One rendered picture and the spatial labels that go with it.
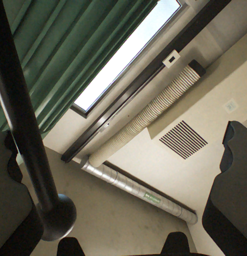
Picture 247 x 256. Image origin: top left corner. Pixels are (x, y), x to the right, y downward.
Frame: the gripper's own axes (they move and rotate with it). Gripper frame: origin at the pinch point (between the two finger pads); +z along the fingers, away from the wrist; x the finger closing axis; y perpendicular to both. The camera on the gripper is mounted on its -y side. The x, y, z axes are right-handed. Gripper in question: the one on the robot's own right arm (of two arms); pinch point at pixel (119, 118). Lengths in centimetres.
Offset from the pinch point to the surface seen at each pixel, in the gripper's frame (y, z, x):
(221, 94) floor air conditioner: 53, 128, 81
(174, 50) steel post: 21, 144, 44
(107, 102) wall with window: 67, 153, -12
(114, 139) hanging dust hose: 102, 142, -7
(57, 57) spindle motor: -3.0, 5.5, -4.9
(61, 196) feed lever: 6.5, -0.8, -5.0
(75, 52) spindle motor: -3.2, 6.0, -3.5
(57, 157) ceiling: 125, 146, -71
